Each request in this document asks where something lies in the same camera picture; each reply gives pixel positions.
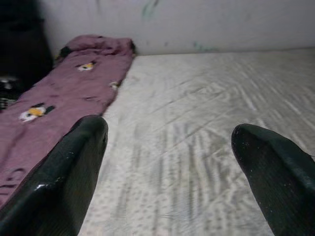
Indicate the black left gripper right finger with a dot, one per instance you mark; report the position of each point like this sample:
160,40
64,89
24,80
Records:
278,182

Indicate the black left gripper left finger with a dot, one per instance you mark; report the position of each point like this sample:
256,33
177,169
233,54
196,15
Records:
56,184

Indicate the pink cartoon print blanket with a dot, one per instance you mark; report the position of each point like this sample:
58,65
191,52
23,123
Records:
69,98

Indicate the white quilted mattress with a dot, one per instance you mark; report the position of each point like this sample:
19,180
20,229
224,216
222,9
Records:
197,110

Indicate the black bag with white print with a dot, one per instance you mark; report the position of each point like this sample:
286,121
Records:
7,84

